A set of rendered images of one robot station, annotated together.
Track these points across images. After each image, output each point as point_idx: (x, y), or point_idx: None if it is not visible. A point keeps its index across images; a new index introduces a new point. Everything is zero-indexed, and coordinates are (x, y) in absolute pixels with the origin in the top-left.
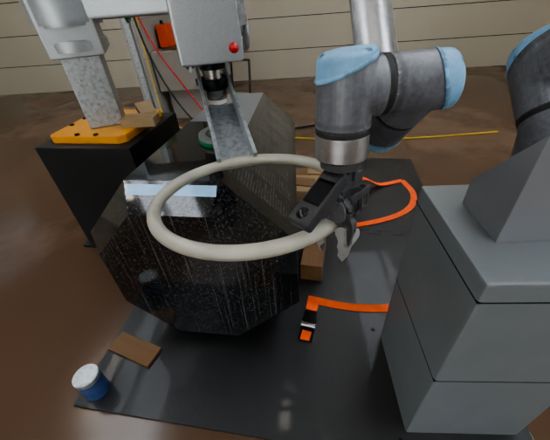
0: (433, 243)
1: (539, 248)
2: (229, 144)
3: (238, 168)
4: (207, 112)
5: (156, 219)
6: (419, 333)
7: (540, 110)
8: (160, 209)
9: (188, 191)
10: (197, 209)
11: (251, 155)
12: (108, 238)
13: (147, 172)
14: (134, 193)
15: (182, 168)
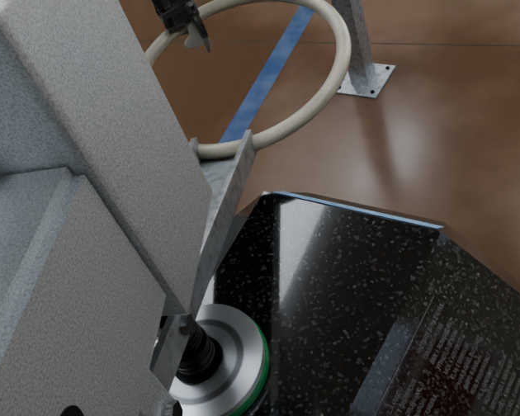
0: None
1: None
2: (218, 182)
3: (221, 256)
4: (219, 200)
5: (335, 24)
6: None
7: None
8: (336, 48)
9: (323, 200)
10: (319, 196)
11: (200, 145)
12: (517, 281)
13: (394, 247)
14: (422, 222)
15: (323, 243)
